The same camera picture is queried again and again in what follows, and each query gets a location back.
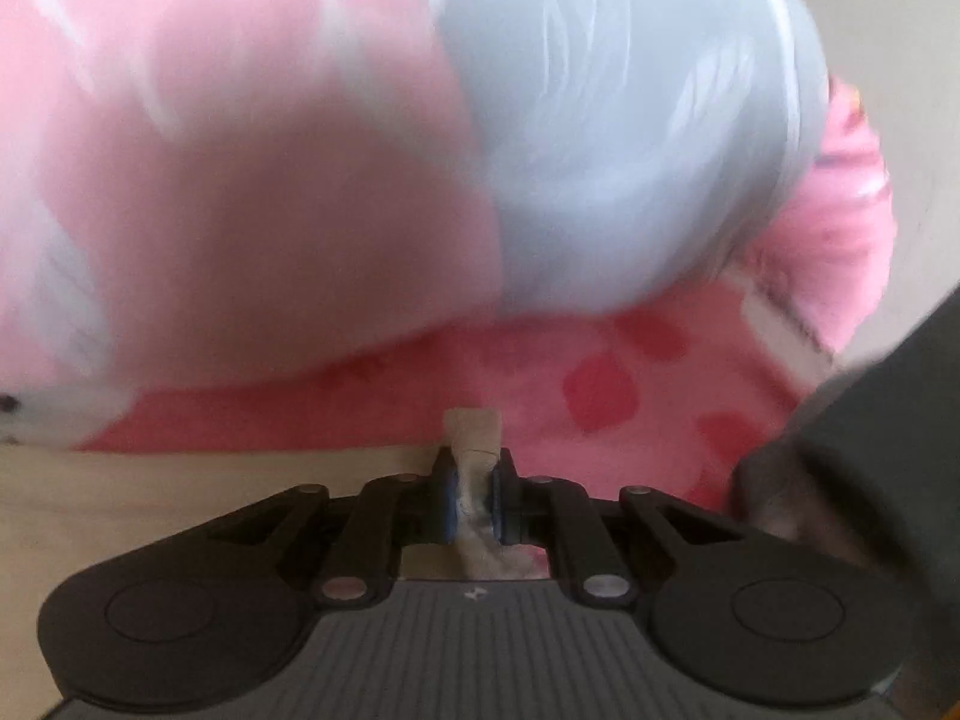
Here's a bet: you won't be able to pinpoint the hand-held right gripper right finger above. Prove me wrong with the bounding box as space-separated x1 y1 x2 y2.
487 448 741 608

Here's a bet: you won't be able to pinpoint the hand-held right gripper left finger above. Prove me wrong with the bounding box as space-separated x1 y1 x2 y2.
208 448 458 608

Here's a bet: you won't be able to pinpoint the beige pants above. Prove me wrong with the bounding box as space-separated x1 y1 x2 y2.
0 409 552 698

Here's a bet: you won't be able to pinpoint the pink floral bed blanket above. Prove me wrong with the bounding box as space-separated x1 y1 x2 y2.
75 82 901 578

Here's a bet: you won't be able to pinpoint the pink grey floral quilt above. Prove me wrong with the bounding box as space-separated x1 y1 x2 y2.
0 0 830 451

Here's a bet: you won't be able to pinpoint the black folded garment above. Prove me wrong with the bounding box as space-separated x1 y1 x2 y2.
795 307 960 691

